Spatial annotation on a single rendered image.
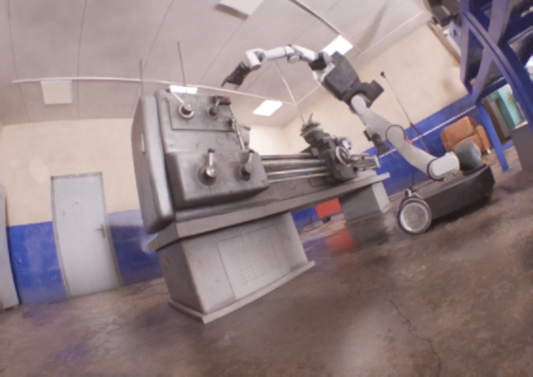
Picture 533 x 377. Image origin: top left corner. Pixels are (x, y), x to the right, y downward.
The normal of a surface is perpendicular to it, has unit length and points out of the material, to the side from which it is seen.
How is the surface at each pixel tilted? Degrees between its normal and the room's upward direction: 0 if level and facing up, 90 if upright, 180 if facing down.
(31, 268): 90
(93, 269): 90
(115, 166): 90
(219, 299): 90
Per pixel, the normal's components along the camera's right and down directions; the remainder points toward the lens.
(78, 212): 0.62, -0.37
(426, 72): -0.72, 0.08
